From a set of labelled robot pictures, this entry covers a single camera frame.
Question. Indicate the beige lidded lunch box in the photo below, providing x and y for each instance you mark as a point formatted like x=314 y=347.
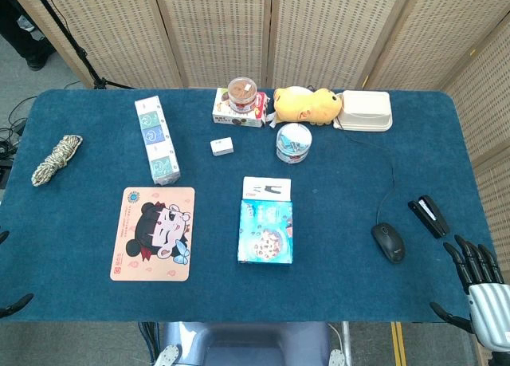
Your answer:
x=364 y=111

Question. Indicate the black tripod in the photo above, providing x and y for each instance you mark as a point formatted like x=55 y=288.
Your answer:
x=75 y=49

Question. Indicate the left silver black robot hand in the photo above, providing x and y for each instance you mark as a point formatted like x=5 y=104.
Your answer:
x=12 y=304

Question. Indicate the blue cereal box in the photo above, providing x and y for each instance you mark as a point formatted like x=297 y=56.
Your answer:
x=266 y=234

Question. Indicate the blue table cloth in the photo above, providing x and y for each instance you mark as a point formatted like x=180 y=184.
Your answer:
x=334 y=286

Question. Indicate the yellow plush toy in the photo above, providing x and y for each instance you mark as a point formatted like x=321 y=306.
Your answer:
x=307 y=105

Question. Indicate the black stapler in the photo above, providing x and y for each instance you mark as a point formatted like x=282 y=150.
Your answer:
x=430 y=216

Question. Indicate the small red snack box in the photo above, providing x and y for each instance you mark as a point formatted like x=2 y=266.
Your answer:
x=262 y=103

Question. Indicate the clear jar with clips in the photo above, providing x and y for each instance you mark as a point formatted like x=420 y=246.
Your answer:
x=294 y=142

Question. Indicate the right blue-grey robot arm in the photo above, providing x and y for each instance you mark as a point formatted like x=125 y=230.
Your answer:
x=503 y=359

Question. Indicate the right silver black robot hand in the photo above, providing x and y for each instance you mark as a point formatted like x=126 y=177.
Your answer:
x=488 y=310

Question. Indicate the small white box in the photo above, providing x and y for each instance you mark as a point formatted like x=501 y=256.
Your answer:
x=221 y=146

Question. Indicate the white cookie box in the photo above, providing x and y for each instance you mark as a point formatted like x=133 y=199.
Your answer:
x=235 y=119

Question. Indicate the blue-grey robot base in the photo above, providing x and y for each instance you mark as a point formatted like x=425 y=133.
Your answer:
x=247 y=344

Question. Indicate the clear jar with brown snacks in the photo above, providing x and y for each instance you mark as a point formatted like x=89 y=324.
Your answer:
x=242 y=93

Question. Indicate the white box with black print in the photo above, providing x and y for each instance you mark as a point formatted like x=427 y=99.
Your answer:
x=267 y=188

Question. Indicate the black computer mouse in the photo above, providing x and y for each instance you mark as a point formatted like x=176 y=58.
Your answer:
x=388 y=242

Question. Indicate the cartoon girl mouse pad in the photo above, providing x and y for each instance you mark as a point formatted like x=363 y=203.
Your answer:
x=153 y=234

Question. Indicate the person in dark trousers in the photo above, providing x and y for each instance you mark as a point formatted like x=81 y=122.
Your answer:
x=24 y=35

